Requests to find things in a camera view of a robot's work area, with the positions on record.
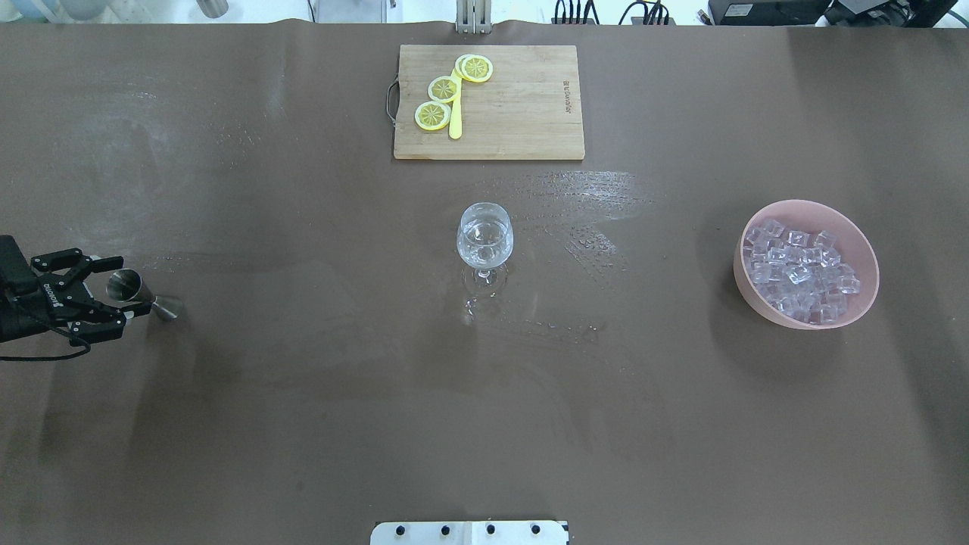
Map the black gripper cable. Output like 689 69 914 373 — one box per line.
0 322 92 362

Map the pile of clear ice cubes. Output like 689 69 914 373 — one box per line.
740 217 863 325

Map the clear wine glass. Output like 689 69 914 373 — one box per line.
456 201 515 297

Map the steel double jigger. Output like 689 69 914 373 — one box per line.
106 268 185 322

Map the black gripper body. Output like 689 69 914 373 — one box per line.
1 235 73 343

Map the yellow lemon slice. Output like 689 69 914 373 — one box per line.
427 75 463 104
454 53 494 83
414 101 451 132

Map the orange black power strip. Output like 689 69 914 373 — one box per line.
550 1 675 26

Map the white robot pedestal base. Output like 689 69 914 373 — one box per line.
369 520 571 544

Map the aluminium frame post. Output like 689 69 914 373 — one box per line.
456 0 494 35

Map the bamboo cutting board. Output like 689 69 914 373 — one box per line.
392 45 586 160

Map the yellow plastic knife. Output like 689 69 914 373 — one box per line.
447 68 464 139

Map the pink bowl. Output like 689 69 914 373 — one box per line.
733 199 880 331

